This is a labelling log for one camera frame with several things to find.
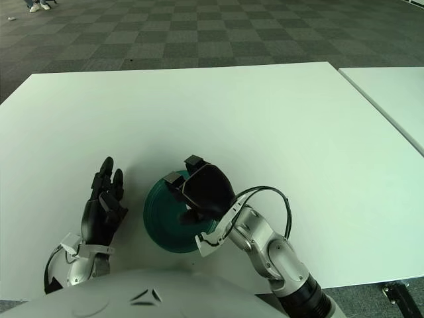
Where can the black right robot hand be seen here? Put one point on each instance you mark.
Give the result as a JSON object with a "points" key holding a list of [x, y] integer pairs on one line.
{"points": [[208, 192]]}

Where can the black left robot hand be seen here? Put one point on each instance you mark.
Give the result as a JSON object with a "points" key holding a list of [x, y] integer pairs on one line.
{"points": [[99, 215]]}

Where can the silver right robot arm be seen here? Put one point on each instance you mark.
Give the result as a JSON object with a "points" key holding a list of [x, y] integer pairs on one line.
{"points": [[275, 248]]}

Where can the green round plate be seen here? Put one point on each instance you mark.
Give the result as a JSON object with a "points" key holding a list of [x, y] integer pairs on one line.
{"points": [[162, 215]]}

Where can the white neighbouring table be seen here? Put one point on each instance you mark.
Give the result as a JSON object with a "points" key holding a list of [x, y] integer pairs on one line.
{"points": [[394, 96]]}

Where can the white sneaker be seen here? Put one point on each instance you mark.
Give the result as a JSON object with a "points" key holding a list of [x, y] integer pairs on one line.
{"points": [[34, 8], [45, 6]]}

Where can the black table foot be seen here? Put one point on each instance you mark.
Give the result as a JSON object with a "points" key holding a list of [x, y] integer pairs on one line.
{"points": [[402, 299]]}

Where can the person leg in jeans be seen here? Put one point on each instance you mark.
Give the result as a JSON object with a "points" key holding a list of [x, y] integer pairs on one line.
{"points": [[30, 2]]}

